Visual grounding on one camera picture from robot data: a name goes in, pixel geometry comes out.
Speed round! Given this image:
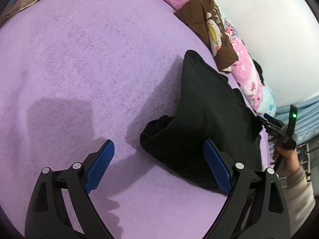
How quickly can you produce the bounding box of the person's right forearm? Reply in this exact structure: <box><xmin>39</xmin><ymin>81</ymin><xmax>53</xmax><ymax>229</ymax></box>
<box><xmin>284</xmin><ymin>166</ymin><xmax>317</xmax><ymax>237</ymax></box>

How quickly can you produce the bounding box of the pink printed quilt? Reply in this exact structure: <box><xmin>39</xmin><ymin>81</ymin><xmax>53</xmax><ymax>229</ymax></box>
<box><xmin>137</xmin><ymin>0</ymin><xmax>277</xmax><ymax>116</ymax></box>

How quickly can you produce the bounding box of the light blue striped sheet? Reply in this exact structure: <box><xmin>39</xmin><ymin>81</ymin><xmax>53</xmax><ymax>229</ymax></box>
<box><xmin>274</xmin><ymin>97</ymin><xmax>319</xmax><ymax>147</ymax></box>

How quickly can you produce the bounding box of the person's right hand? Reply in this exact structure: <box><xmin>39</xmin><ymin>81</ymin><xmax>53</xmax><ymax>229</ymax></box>
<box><xmin>273</xmin><ymin>145</ymin><xmax>300</xmax><ymax>178</ymax></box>

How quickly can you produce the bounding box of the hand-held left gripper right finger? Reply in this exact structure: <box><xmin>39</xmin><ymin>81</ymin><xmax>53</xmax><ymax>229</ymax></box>
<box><xmin>203</xmin><ymin>139</ymin><xmax>291</xmax><ymax>239</ymax></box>

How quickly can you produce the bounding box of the purple fleece blanket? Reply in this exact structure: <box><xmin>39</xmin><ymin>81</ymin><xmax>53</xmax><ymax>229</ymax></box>
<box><xmin>0</xmin><ymin>0</ymin><xmax>275</xmax><ymax>239</ymax></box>

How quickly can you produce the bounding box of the brown penguin pillow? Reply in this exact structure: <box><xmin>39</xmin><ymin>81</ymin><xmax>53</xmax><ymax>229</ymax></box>
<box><xmin>174</xmin><ymin>0</ymin><xmax>238</xmax><ymax>74</ymax></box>

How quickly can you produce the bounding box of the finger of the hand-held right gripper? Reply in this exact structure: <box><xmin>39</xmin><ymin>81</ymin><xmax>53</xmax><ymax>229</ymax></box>
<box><xmin>263</xmin><ymin>113</ymin><xmax>284</xmax><ymax>128</ymax></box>

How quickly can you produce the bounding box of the black garment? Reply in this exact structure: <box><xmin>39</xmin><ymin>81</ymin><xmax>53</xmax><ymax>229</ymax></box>
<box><xmin>140</xmin><ymin>50</ymin><xmax>265</xmax><ymax>192</ymax></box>

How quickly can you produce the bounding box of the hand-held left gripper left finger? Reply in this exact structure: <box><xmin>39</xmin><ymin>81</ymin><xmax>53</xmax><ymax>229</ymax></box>
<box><xmin>25</xmin><ymin>139</ymin><xmax>115</xmax><ymax>239</ymax></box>

